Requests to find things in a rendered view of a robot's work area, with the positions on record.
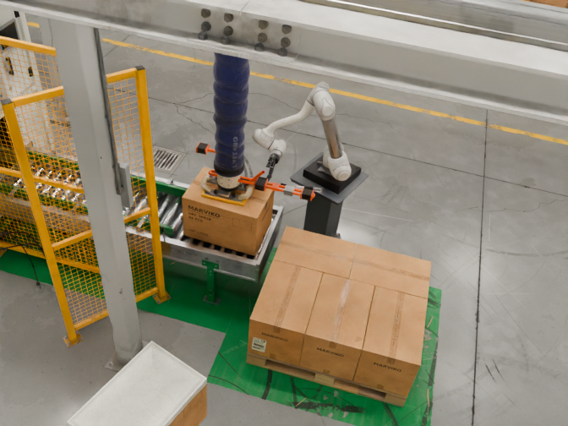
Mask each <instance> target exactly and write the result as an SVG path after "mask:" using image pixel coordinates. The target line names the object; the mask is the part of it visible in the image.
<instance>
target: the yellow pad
mask: <svg viewBox="0 0 568 426"><path fill-rule="evenodd" d="M219 192H220V190H219V189H215V188H211V191H210V192H209V193H207V192H206V191H205V190H203V192H202V194H201V196H202V197H206V198H209V199H216V200H220V201H223V202H227V203H231V204H235V205H241V206H245V204H246V202H247V200H248V199H242V200H239V199H238V196H239V195H240V194H234V193H230V195H229V197H225V196H221V195H218V194H219Z"/></svg>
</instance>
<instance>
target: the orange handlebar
mask: <svg viewBox="0 0 568 426"><path fill-rule="evenodd" d="M213 172H214V173H213ZM208 173H209V175H211V176H214V177H217V174H216V172H215V170H209V171H208ZM238 182H240V183H246V184H251V185H254V183H253V182H250V181H245V180H242V179H238ZM268 185H270V186H268ZM285 187H286V186H283V185H280V184H279V183H269V182H267V185H266V186H265V188H268V189H271V190H272V191H276V192H277V191H281V192H284V189H283V188H285ZM294 191H296V192H293V194H295V195H298V196H300V194H301V192H302V189H298V188H295V189H294ZM298 192H300V193H298Z"/></svg>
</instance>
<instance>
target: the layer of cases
mask: <svg viewBox="0 0 568 426"><path fill-rule="evenodd" d="M356 249H357V250H356ZM355 252H356V253H355ZM354 255H355V257H354ZM353 259H354V260H353ZM352 263H353V264H352ZM431 263H432V262H431V261H427V260H424V259H417V258H413V257H410V256H406V255H403V254H397V253H393V252H390V251H386V250H383V249H379V248H373V247H369V246H366V245H362V244H357V243H353V242H349V241H346V240H342V239H339V238H333V237H328V236H325V235H321V234H318V233H314V232H308V231H304V230H301V229H297V228H294V227H288V226H286V229H285V231H284V233H283V236H282V238H281V241H280V244H279V246H278V249H277V251H276V254H275V257H274V259H273V261H272V263H271V266H270V269H269V272H268V274H267V277H266V278H265V282H264V285H263V286H262V289H261V291H260V294H259V297H258V300H257V302H256V304H255V306H254V310H253V313H252V314H251V317H250V319H249V332H248V352H251V353H254V354H258V355H260V356H264V357H268V358H273V359H275V360H279V361H282V362H285V363H290V364H293V365H297V366H300V367H303V368H306V369H312V370H314V371H318V372H321V373H324V374H329V375H332V376H335V377H339V378H342V379H345V380H350V381H352V380H353V382H357V383H359V384H363V385H368V386H372V387H374V388H378V389H381V390H384V391H389V392H392V393H396V394H398V395H402V396H407V395H408V393H409V391H410V389H411V387H412V383H413V381H414V380H415V378H416V375H417V373H418V370H419V368H420V366H421V358H422V350H423V335H424V326H425V319H426V310H427V302H428V294H429V279H430V271H431ZM351 270H352V271H351ZM350 273H351V275H350ZM349 276H350V278H349ZM299 364H300V365H299ZM353 376H354V377H353Z"/></svg>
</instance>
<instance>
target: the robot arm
mask: <svg viewBox="0 0 568 426"><path fill-rule="evenodd" d="M329 90H330V86H329V85H328V84H326V83H325V82H323V81H322V82H319V83H318V84H317V85H316V86H315V87H314V88H313V89H312V90H311V92H310V93H309V96H308V98H307V100H306V101H305V103H304V105H303V108H302V110H301V111H300V112H299V113H298V114H296V115H293V116H290V117H286V118H283V119H281V120H278V121H275V122H273V123H272V124H270V125H269V126H268V127H267V128H263V129H262V130H261V129H255V131H254V134H253V139H254V141H255V142H256V143H258V144H259V145H261V146H262V147H264V148H266V149H267V150H269V151H270V159H268V163H267V165H266V167H269V168H270V170H269V174H268V175H267V177H266V178H268V182H269V181H270V179H271V178H272V173H273V171H274V169H275V164H277V163H278V161H279V160H280V159H281V157H282V156H283V155H284V153H285V151H286V148H287V144H286V142H285V141H284V140H283V139H279V140H276V139H274V138H273V137H274V134H273V132H274V131H275V129H277V128H279V127H283V126H286V125H289V124H292V123H297V122H300V121H302V120H304V119H305V118H306V117H307V116H308V115H309V114H310V113H311V112H312V111H313V110H314V109H315V110H316V112H317V115H318V117H319V119H321V122H322V125H323V129H324V132H325V138H326V142H327V145H326V147H325V151H324V156H323V161H317V165H319V166H320V168H319V169H318V172H323V173H325V174H328V175H330V176H332V177H334V178H335V179H337V180H339V181H344V180H347V179H348V178H349V177H350V175H351V167H350V164H349V161H348V159H347V154H346V153H345V152H344V147H343V145H342V143H341V142H340V139H339V135H338V131H337V127H336V121H335V117H334V116H335V113H336V112H335V103H334V101H333V99H332V97H331V96H330V94H329Z"/></svg>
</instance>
